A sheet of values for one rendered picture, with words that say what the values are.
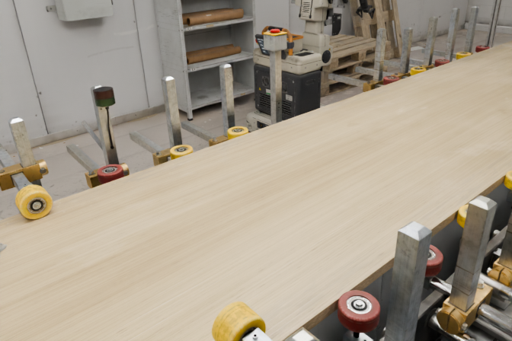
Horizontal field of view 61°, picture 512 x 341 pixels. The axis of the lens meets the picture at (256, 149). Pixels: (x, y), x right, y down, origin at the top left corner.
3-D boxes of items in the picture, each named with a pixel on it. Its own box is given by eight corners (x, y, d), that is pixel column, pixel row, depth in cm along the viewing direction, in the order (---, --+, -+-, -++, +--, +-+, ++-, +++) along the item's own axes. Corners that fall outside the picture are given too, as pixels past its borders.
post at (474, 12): (459, 78, 300) (471, 6, 280) (462, 77, 302) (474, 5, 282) (464, 79, 298) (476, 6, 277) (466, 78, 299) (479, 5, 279)
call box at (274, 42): (263, 51, 181) (263, 32, 178) (276, 48, 185) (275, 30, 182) (274, 53, 176) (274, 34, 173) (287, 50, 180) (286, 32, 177)
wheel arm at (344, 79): (328, 80, 255) (328, 73, 253) (331, 79, 257) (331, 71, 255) (391, 96, 224) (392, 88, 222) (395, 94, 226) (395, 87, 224)
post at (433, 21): (419, 95, 272) (429, 17, 252) (422, 94, 274) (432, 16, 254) (424, 97, 269) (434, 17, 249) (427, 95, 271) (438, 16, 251)
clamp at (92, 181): (87, 186, 148) (84, 172, 146) (124, 173, 156) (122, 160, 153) (93, 192, 144) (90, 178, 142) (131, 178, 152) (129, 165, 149)
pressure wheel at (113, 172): (99, 198, 145) (92, 167, 140) (122, 189, 149) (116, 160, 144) (108, 208, 139) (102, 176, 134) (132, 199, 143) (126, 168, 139)
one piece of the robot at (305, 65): (298, 142, 332) (299, 31, 297) (253, 123, 371) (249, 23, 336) (327, 130, 351) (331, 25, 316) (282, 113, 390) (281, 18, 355)
